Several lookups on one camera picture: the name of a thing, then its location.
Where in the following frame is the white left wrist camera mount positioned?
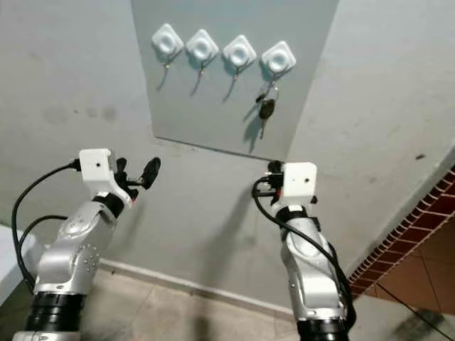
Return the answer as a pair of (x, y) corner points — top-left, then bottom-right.
(78, 148), (121, 204)

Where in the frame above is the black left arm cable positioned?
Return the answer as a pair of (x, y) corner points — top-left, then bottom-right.
(13, 159), (81, 293)

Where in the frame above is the black car key with ring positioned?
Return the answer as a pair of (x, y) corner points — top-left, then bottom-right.
(255, 80), (281, 141)

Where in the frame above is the grey wall board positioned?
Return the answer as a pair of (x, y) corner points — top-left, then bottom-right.
(131, 0), (341, 161)

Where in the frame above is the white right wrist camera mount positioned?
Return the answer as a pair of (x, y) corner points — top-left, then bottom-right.
(281, 161), (319, 207)

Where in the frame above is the white square wall hook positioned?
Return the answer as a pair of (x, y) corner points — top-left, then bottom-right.
(221, 34), (257, 78)
(259, 40), (297, 83)
(151, 23), (185, 69)
(186, 28), (220, 73)

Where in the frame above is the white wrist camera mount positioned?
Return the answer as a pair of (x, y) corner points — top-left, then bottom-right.
(78, 148), (121, 204)
(281, 161), (319, 207)

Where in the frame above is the white baseboard strip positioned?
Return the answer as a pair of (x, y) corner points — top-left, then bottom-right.
(100, 259), (294, 318)

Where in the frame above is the thin black floor cable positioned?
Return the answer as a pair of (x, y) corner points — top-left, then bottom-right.
(372, 280), (447, 336)

